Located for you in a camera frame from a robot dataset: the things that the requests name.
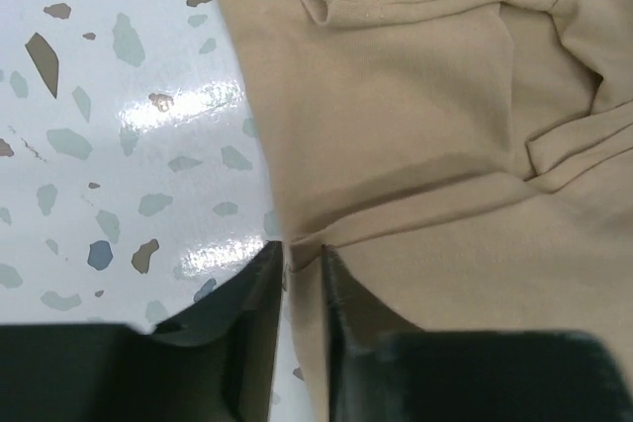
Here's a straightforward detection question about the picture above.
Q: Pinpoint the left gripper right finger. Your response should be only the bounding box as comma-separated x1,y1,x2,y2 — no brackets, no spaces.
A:
320,246,632,421

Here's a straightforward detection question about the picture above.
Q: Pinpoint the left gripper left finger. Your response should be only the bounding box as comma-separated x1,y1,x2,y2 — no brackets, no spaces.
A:
1,241,283,421

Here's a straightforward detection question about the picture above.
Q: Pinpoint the beige t shirt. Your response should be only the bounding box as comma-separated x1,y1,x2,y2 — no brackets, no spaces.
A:
218,0,632,421

